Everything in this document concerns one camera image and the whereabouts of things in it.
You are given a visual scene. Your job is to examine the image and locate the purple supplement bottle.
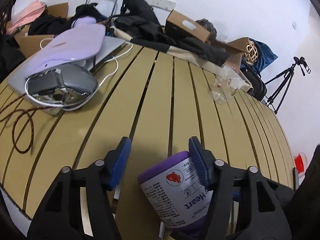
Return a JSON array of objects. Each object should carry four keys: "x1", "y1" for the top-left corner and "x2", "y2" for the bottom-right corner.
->
[{"x1": 137, "y1": 151, "x2": 213, "y2": 238}]

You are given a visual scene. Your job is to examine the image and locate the clear glass cup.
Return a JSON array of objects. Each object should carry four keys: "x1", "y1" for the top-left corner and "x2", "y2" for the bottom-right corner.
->
[{"x1": 210, "y1": 66, "x2": 246, "y2": 105}]

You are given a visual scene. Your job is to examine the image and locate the tan slatted folding table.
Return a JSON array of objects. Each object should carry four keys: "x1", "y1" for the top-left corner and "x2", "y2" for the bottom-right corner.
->
[{"x1": 1, "y1": 46, "x2": 295, "y2": 239}]

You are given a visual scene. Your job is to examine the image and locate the silver laptop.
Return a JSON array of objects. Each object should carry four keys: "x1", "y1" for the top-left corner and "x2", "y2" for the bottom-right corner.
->
[{"x1": 7, "y1": 36, "x2": 128, "y2": 115}]

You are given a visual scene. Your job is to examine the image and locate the woven rattan ball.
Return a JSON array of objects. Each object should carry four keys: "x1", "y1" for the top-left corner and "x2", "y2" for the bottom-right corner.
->
[{"x1": 243, "y1": 40, "x2": 258, "y2": 65}]

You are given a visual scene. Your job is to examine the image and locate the blue bag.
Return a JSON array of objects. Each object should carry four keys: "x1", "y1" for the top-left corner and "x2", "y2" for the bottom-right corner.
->
[{"x1": 249, "y1": 38, "x2": 278, "y2": 73}]

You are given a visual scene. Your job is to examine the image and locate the open cardboard box right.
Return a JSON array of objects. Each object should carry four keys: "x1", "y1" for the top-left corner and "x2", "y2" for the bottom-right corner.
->
[{"x1": 211, "y1": 37, "x2": 249, "y2": 73}]

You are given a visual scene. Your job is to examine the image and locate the lilac hot water bag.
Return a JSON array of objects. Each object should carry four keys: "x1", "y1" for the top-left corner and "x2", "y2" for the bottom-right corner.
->
[{"x1": 23, "y1": 23, "x2": 106, "y2": 78}]

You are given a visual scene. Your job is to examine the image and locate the large cardboard box left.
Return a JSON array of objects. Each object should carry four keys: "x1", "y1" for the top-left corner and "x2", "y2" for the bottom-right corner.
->
[{"x1": 13, "y1": 2, "x2": 70, "y2": 58}]

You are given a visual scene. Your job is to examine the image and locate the black clothes pile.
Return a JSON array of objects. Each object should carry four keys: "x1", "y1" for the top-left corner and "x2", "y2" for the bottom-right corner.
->
[{"x1": 28, "y1": 0, "x2": 229, "y2": 67}]

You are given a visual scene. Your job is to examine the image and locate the pink bag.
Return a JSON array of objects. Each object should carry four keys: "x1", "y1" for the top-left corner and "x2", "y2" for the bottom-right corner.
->
[{"x1": 6, "y1": 1, "x2": 46, "y2": 35}]

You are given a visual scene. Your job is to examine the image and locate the red black braided cable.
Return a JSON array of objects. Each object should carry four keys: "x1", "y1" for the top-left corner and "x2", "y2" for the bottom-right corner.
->
[{"x1": 0, "y1": 93, "x2": 54, "y2": 155}]

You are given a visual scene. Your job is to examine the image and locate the black camera tripod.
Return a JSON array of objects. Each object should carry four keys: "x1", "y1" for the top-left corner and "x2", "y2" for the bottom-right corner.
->
[{"x1": 264, "y1": 56, "x2": 311, "y2": 115}]

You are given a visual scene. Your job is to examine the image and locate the white charging cable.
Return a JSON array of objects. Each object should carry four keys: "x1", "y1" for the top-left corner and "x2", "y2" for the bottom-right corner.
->
[{"x1": 39, "y1": 37, "x2": 134, "y2": 86}]

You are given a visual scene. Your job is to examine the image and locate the brown box with handle hole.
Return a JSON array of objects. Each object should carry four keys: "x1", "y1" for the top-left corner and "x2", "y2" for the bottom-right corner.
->
[{"x1": 164, "y1": 10, "x2": 210, "y2": 43}]

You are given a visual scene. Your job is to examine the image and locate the silver metal chair frame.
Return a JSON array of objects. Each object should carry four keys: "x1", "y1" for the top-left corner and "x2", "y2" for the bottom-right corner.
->
[{"x1": 85, "y1": 0, "x2": 118, "y2": 17}]

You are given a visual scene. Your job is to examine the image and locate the white wall socket strip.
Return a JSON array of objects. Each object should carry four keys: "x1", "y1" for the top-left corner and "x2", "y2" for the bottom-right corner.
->
[{"x1": 145, "y1": 0, "x2": 177, "y2": 11}]

